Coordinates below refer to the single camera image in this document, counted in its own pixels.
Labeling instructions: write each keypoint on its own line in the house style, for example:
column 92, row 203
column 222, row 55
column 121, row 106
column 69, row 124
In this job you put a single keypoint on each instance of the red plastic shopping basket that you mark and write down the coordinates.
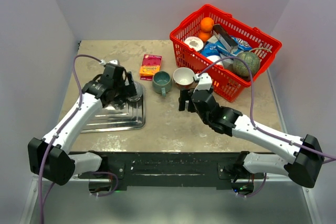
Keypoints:
column 226, row 84

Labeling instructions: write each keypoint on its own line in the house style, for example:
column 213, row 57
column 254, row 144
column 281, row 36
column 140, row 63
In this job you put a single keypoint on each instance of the steel drying tray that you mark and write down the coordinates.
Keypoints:
column 118, row 116

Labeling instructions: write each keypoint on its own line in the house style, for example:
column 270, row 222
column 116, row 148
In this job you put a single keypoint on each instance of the dark long carton box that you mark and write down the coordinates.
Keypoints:
column 227, row 41

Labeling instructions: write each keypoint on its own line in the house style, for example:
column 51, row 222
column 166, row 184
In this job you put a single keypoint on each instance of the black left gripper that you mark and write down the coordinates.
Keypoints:
column 128, row 90

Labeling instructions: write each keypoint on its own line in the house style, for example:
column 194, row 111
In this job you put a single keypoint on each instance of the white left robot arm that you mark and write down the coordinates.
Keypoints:
column 49, row 157

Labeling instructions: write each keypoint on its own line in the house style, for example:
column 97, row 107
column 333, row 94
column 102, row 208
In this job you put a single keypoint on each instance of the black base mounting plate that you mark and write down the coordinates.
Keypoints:
column 121, row 170

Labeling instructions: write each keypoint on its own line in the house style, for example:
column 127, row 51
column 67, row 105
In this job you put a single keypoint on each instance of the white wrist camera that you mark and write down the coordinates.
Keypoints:
column 203, row 81
column 114, row 62

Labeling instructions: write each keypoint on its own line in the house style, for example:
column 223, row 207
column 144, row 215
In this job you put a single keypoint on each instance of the blue plastic snack bag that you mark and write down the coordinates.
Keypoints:
column 210, row 49

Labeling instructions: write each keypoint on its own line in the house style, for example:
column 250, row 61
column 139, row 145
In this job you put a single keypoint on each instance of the lower orange fruit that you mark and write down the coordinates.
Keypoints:
column 204, row 36

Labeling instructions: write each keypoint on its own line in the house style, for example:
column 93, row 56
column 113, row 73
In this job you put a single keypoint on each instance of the blue Harry's box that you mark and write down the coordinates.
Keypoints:
column 227, row 63

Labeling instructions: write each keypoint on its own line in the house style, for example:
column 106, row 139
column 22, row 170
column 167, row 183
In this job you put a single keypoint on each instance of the Scrub Mommy sponge pack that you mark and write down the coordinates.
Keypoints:
column 151, row 64

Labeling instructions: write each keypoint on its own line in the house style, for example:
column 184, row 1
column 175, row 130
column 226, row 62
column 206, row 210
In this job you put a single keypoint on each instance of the orange fruit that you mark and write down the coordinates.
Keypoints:
column 206, row 24
column 204, row 36

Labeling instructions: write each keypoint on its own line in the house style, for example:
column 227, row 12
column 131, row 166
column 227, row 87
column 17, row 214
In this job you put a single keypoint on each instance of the light grey-blue upside-down mug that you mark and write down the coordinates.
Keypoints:
column 139, row 94

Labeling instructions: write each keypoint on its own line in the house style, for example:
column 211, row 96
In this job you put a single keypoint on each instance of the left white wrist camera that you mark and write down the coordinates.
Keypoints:
column 114, row 62

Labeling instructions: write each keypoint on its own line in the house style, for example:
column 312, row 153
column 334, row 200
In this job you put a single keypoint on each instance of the teal green ceramic mug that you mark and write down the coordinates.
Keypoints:
column 162, row 83

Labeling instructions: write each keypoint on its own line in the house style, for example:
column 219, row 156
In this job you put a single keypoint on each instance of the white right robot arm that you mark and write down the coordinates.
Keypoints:
column 298, row 158

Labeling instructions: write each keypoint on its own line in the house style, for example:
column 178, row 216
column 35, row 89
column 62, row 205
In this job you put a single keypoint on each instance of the blue M&M's bag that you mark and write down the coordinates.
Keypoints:
column 242, row 44

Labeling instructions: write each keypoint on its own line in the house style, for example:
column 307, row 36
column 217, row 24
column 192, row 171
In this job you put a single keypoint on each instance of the upper orange fruit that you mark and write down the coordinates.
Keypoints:
column 206, row 24

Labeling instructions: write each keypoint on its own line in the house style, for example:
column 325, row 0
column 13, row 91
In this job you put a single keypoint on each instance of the green netted melon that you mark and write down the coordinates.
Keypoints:
column 247, row 62

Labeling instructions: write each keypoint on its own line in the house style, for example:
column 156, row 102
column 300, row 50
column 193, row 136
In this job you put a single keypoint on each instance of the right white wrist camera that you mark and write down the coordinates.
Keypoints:
column 203, row 81

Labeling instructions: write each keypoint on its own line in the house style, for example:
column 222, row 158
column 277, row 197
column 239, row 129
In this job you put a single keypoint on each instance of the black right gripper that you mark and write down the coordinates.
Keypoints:
column 185, row 95

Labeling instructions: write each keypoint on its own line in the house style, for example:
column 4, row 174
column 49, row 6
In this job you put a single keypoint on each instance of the red floral mug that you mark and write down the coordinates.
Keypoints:
column 183, row 77

